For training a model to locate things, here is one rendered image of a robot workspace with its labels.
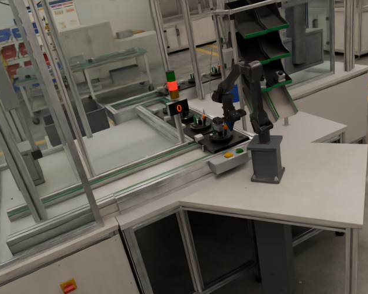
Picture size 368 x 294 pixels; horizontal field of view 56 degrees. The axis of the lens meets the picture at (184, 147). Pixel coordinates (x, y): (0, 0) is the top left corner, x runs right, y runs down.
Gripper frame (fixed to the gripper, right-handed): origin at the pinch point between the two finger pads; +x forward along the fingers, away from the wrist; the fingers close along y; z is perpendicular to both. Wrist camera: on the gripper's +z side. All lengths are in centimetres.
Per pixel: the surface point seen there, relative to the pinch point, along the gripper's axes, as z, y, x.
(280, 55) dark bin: -6, 41, -28
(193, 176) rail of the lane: 5.4, -29.6, 18.4
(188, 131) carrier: -38.3, -9.9, 12.5
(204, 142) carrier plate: -15.0, -10.5, 12.2
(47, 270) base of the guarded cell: 13, -112, 31
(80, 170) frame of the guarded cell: 9, -83, -9
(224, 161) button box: 12.0, -13.1, 13.2
